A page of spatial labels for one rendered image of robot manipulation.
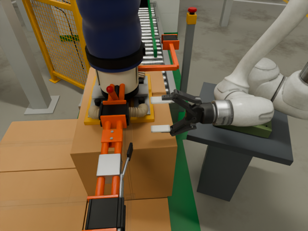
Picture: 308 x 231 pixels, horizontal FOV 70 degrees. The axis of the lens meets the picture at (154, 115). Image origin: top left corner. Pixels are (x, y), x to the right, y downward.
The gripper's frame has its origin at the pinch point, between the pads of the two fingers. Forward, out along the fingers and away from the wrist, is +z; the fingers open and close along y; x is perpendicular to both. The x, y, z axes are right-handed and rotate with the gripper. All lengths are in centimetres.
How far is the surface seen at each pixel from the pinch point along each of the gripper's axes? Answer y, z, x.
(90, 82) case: 13, 30, 40
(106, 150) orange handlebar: -0.7, 15.0, -14.6
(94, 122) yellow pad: 11.5, 23.9, 9.5
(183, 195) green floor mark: 107, -24, 23
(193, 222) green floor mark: 107, -28, 3
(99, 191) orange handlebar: -0.9, 15.4, -27.7
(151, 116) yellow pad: 11.1, 0.2, 11.3
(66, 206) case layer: 53, 43, -6
